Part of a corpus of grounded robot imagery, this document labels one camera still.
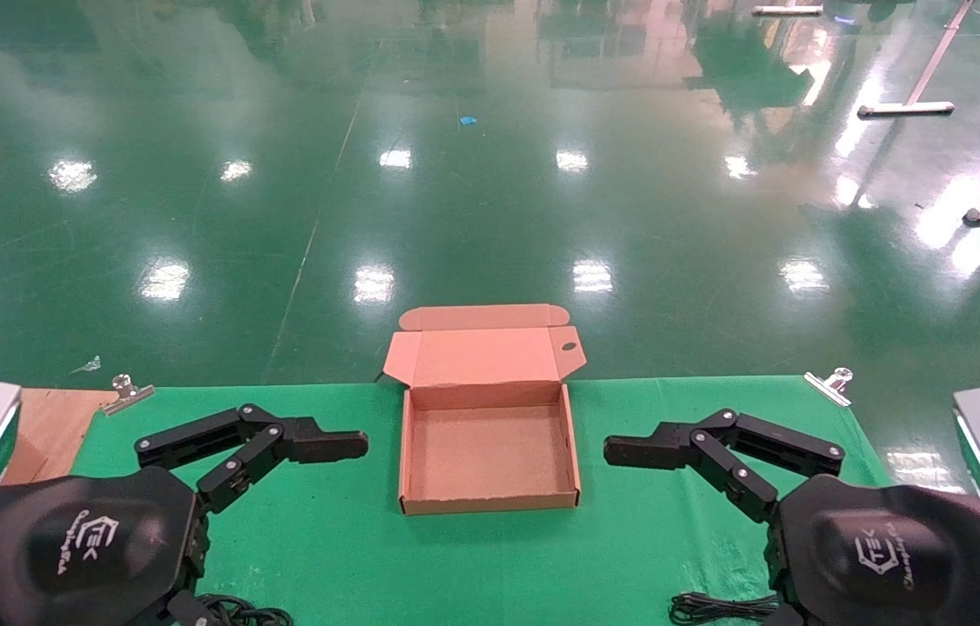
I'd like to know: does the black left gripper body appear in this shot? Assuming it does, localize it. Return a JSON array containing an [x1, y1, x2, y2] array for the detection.
[[0, 467, 212, 626]]

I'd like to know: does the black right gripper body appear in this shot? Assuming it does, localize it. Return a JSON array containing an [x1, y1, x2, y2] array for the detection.
[[766, 474, 980, 626]]

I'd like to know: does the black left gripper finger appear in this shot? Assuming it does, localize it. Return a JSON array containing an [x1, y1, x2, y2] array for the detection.
[[135, 403, 370, 515]]

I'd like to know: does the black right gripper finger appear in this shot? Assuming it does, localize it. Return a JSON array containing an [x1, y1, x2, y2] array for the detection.
[[603, 408, 846, 523]]

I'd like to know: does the black mouse with cord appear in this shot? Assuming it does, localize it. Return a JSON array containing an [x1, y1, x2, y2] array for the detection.
[[670, 591, 782, 626]]

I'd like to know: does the open brown cardboard box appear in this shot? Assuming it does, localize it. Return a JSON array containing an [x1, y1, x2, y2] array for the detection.
[[383, 303, 588, 516]]

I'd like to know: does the silver binder clip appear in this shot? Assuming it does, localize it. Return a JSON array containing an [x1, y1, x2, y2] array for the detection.
[[804, 367, 854, 408], [102, 374, 156, 416]]

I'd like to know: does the green table cloth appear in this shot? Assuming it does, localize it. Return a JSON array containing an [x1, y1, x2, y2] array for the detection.
[[70, 376, 892, 626]]

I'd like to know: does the white table leg with pole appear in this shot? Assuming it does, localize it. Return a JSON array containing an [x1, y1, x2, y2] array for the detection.
[[857, 0, 975, 118]]

